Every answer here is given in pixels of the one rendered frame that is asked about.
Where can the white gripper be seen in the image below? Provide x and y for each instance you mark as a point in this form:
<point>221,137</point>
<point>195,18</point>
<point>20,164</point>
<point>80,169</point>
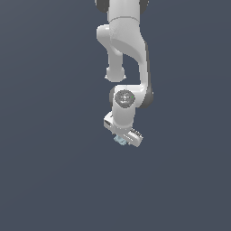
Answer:
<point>130,135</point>

